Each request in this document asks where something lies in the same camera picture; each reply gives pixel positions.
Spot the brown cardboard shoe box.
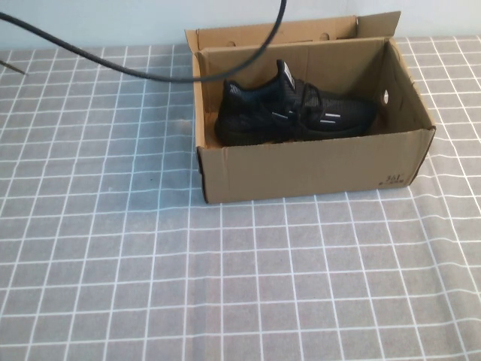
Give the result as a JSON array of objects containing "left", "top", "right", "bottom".
[{"left": 183, "top": 11, "right": 437, "bottom": 205}]

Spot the black knit sneaker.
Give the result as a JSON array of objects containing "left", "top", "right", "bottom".
[{"left": 214, "top": 59, "right": 378, "bottom": 147}]

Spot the thin black cable tie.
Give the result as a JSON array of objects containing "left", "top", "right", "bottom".
[{"left": 0, "top": 59, "right": 30, "bottom": 75}]

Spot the black braided cable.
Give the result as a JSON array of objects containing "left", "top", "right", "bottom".
[{"left": 0, "top": 0, "right": 287, "bottom": 84}]

